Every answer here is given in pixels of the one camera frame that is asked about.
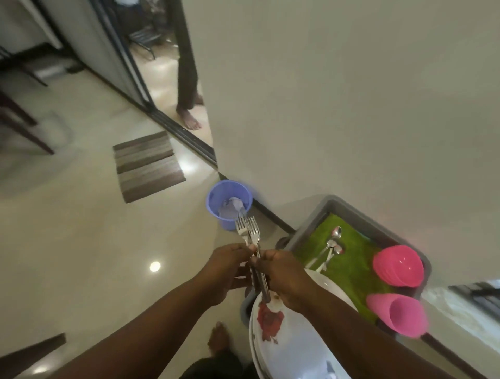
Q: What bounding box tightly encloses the person's left hand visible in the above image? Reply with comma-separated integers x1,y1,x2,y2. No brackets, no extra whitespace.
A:
199,243,258,309

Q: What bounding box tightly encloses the stack of pink bowls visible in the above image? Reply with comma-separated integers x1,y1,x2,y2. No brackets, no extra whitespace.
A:
372,245,426,288

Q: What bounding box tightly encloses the person's right hand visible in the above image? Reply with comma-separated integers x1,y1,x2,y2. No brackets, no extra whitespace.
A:
249,249,317,313

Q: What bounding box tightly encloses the person's right forearm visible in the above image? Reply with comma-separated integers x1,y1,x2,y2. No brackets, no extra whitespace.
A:
301,287,458,379

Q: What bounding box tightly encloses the stack of floral plates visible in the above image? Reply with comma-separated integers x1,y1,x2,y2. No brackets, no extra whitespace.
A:
248,268,358,379

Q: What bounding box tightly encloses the grey striped doormat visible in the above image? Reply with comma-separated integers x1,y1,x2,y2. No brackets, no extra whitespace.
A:
112,131,187,204

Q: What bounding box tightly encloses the blue waste bin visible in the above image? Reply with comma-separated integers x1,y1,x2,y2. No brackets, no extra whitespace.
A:
206,179,254,232

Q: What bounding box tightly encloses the green cloth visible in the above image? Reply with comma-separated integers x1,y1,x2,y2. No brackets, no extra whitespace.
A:
293,212,395,323

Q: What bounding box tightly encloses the black barred window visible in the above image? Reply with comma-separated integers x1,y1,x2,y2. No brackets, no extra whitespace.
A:
449,279,500,325

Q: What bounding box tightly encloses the crumpled white paper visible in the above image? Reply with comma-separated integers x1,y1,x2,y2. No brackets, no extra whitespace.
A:
218,197,247,220

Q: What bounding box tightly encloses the stack of pink cups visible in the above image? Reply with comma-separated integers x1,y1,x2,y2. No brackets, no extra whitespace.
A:
366,293,429,339

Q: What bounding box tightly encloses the black plant stand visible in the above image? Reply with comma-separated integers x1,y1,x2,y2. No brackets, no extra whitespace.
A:
129,26,163,60

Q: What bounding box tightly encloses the grey plastic tray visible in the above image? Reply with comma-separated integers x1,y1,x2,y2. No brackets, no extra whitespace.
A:
240,195,432,340

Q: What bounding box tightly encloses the person's left foot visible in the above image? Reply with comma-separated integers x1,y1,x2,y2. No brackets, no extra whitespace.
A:
207,322,231,357

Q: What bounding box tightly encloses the person's left forearm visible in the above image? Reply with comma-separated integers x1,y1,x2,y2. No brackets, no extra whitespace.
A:
46,279,221,379

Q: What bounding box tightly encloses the person's dark clothing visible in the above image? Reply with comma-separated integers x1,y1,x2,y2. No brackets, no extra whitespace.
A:
190,351,255,379

